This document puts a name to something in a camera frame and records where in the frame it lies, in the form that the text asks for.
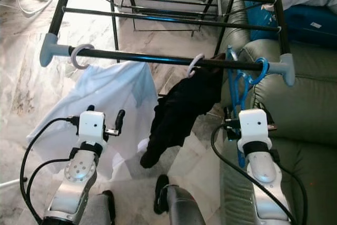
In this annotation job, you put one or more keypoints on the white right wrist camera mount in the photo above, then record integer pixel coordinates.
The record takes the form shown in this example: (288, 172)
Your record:
(255, 125)

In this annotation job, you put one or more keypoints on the white stick black tip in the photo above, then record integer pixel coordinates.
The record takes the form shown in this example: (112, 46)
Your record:
(5, 184)

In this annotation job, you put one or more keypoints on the white plastic hanger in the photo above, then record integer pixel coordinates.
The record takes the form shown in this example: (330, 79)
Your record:
(72, 57)
(195, 62)

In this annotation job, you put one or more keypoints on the silver right robot leg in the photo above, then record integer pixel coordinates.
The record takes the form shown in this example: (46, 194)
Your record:
(184, 209)

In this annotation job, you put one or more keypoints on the blue storage box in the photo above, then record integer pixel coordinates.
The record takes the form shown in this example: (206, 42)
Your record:
(310, 27)

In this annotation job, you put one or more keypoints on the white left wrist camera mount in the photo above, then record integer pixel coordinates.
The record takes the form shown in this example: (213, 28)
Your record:
(92, 125)

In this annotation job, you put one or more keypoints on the black garment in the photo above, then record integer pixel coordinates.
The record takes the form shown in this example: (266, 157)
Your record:
(176, 114)

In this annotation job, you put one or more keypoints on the black metal drying rack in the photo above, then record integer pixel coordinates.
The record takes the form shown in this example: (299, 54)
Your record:
(137, 56)

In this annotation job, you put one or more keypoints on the white shirt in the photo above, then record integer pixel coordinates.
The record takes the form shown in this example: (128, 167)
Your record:
(100, 93)

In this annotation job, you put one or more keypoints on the blue plastic hanger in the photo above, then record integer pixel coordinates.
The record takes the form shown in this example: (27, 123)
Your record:
(265, 71)

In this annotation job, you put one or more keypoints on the green leather armchair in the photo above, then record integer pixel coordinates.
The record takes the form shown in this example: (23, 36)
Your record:
(234, 30)

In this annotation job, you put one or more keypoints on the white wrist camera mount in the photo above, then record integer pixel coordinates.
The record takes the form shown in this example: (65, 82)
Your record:
(255, 125)
(92, 125)

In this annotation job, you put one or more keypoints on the green leather sofa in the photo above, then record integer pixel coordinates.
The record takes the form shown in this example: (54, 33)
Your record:
(305, 109)

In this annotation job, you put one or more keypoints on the silver left robot leg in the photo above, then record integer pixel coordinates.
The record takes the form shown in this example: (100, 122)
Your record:
(100, 212)

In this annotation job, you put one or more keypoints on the silver robot leg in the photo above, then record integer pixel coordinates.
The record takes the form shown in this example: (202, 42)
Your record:
(184, 209)
(100, 212)

